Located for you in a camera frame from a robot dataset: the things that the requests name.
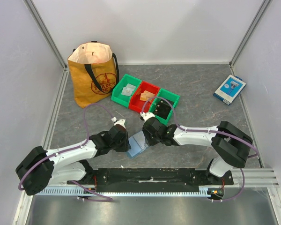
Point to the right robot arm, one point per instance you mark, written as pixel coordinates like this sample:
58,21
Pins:
231,144

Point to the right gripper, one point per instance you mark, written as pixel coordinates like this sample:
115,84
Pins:
145,135

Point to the gold credit card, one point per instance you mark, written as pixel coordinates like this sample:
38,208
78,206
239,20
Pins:
145,96

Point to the silver credit card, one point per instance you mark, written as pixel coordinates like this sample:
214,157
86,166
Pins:
125,93

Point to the gold card in bin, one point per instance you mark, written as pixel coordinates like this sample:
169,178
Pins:
150,93

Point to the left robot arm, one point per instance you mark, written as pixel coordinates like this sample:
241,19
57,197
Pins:
41,168

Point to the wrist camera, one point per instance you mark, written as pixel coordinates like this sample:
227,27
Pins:
118,122
146,115

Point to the red plastic bin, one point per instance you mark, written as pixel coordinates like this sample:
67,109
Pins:
136,103

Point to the blue razor box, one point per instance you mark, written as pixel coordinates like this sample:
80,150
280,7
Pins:
229,89

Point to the left green plastic bin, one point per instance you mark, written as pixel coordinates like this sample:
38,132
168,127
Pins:
116,94

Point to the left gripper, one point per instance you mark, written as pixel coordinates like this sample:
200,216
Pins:
126,146

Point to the brown Trader Joe's paper bag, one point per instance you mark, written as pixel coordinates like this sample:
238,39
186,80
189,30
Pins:
94,71

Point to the green plastic bin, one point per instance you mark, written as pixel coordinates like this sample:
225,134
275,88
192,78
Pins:
171,97
116,94

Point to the silver card in bin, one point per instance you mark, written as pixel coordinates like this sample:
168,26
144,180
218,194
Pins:
130,88

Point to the right green plastic bin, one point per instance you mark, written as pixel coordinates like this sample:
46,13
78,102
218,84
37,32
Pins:
171,97

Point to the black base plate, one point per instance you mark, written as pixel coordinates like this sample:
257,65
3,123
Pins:
152,179

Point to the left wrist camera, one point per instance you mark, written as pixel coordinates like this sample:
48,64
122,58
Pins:
118,122

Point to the blue leather card holder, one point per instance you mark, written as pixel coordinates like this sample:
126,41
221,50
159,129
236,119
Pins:
138,144

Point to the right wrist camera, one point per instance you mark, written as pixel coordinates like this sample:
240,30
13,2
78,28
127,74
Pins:
146,115

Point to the black VIP credit card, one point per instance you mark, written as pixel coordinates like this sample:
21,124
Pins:
166,104

